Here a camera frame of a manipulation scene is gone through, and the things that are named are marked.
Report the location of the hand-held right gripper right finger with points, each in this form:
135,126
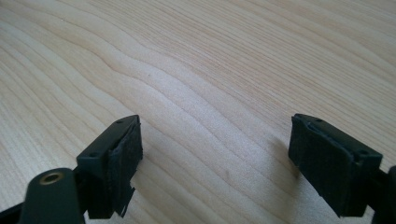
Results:
333,165

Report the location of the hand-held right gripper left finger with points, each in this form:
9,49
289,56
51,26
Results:
109,168

